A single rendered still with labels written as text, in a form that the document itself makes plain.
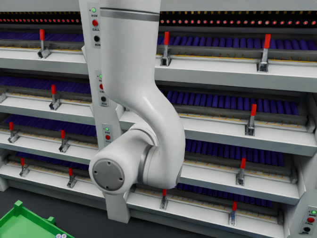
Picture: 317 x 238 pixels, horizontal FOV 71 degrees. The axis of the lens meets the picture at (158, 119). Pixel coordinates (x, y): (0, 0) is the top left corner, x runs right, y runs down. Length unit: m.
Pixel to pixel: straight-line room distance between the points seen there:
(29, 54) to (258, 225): 1.04
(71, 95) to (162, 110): 0.61
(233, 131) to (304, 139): 0.20
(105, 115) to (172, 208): 0.46
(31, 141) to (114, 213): 0.49
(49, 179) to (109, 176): 0.82
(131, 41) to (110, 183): 0.23
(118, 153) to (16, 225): 0.75
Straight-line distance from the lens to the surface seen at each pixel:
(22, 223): 1.08
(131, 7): 0.33
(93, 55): 0.75
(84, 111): 0.86
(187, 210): 0.96
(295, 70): 0.69
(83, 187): 1.10
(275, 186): 0.86
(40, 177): 1.23
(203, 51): 0.70
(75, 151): 0.99
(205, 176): 0.83
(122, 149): 0.40
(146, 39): 0.34
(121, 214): 1.06
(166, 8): 0.66
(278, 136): 0.74
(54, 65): 0.86
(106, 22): 0.35
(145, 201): 0.99
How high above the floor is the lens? 0.84
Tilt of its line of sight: 25 degrees down
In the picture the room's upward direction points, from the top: straight up
